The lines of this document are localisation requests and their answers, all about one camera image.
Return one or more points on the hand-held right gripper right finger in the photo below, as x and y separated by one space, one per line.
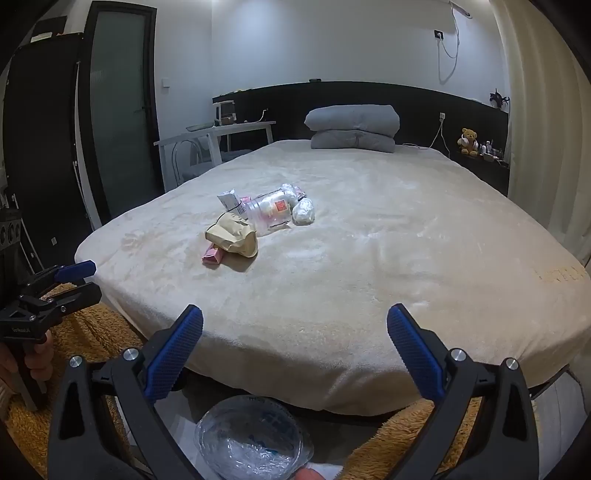
413 350

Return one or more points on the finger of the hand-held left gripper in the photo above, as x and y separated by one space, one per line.
76 268
78 297

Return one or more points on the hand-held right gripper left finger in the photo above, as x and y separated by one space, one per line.
178 350

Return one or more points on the pink snack wrapper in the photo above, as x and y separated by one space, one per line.
211 254

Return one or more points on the bin with clear liner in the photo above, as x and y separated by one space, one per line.
249 438

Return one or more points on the brown paper bag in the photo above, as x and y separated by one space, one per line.
231 235

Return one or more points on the white paper packet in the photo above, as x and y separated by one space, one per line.
229 201

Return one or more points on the white plastic bag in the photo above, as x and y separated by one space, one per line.
303 211

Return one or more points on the clear plastic wrapper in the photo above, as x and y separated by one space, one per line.
290 189

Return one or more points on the person's left hand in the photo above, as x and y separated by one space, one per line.
41 357

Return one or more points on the beige plush bed blanket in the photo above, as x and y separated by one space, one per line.
369 254

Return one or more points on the black wardrobe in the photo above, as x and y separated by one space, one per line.
46 138

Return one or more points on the clear chair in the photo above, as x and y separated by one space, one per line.
184 161

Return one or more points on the frosted glass door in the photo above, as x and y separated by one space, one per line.
120 92

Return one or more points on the grey dish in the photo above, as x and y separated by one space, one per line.
198 126

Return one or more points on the black bedside table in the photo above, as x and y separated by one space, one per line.
485 170

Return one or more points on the white desk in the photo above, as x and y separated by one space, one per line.
217 133

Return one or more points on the group of small bottles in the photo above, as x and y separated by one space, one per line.
490 150

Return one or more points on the white kettle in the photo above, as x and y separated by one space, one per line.
225 111

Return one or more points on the grey pillow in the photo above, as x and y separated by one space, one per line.
353 142

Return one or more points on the brown teddy bear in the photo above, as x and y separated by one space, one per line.
468 141

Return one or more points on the grey folded duvet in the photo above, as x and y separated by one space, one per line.
353 120

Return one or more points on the black headboard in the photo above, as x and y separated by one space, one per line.
369 94

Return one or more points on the black spiky ornament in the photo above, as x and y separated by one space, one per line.
499 98

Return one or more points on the cream curtain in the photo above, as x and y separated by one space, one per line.
540 115

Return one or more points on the white air conditioner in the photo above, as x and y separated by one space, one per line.
461 8

